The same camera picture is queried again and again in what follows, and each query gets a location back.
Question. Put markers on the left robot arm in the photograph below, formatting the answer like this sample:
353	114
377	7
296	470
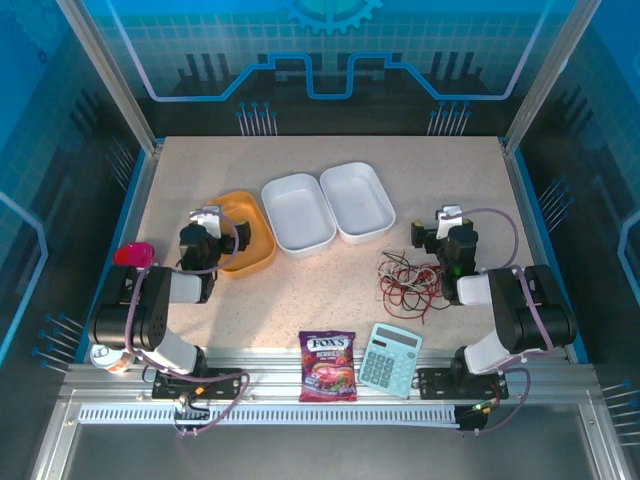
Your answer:
150	310

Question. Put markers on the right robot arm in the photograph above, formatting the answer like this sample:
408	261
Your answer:
530	310

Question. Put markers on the orange plastic tray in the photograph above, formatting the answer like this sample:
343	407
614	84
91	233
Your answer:
260	250

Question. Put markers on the white plastic tray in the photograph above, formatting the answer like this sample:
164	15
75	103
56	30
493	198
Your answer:
357	200
297	215

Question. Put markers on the pink lidded plastic cup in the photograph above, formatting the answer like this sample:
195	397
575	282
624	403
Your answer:
132	254

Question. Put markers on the mint green calculator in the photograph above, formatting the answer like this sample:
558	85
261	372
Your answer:
390	360

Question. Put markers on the silver pull-tab tin can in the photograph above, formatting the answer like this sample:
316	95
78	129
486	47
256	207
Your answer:
112	360

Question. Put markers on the purple Fox's candy bag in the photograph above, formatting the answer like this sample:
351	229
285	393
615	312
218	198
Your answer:
327	365

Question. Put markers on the black wiring connector block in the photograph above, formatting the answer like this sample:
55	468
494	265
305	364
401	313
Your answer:
472	420
192	415

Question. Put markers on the grey metal panel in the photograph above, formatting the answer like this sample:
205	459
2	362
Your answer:
325	455

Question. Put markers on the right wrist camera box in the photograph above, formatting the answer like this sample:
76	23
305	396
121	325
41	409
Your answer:
444	227

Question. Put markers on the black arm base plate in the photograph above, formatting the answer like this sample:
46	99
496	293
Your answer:
165	387
432	382

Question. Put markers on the aluminium extrusion rail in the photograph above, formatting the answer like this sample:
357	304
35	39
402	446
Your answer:
280	375

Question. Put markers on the aluminium frame post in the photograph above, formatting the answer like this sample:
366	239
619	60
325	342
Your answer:
539	75
112	75

